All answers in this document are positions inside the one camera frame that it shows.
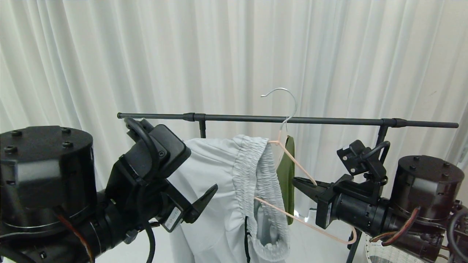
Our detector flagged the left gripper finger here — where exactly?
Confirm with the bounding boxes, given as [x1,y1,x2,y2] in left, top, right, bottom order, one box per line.
[183,184,219,224]

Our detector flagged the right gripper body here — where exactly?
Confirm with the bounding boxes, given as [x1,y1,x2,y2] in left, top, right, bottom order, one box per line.
[315,184,397,235]

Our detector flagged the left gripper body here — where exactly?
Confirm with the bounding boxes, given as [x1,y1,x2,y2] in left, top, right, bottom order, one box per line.
[91,183,190,256]

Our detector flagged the pale grey shorts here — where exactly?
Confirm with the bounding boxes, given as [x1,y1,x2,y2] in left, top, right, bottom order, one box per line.
[166,134,293,263]

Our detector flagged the pink clothes hanger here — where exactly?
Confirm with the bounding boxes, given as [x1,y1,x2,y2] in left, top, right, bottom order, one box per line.
[254,88,357,244]

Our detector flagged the green long-sleeved shirt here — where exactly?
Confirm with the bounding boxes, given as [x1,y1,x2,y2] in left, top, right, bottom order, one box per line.
[276,136,296,225]

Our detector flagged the white laundry basket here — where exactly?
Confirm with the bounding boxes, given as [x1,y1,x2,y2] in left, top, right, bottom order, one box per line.
[365,234,435,263]

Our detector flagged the black clothes rack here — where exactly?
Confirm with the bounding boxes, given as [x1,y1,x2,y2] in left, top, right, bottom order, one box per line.
[117,113,459,263]

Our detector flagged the white curtain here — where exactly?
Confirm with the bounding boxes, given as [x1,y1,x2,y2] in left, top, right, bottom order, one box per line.
[0,0,468,234]

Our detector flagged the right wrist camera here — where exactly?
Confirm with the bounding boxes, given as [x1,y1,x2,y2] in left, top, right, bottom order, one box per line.
[329,140,391,205]

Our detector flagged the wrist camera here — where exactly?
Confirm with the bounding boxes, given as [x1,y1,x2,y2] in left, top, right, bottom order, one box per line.
[106,123,191,218]
[329,140,391,205]

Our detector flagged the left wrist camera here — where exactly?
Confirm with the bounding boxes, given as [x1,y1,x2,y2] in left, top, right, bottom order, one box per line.
[106,123,191,218]

